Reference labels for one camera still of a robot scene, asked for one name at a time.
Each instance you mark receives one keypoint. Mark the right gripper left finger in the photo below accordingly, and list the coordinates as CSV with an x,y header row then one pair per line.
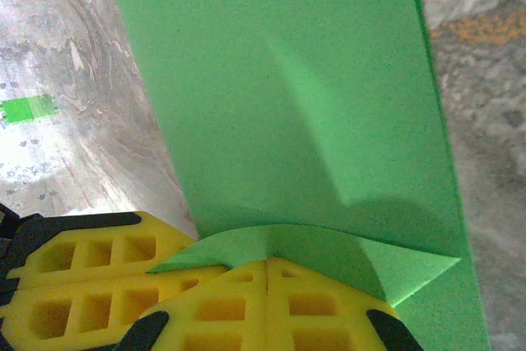
x,y
222,310

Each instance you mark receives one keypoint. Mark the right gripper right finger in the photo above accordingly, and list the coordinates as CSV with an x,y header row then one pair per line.
x,y
320,318

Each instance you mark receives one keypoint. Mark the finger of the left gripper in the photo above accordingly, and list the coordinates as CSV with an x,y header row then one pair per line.
x,y
90,252
61,318

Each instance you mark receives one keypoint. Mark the small flat green brick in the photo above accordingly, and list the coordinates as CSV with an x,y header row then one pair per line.
x,y
24,109

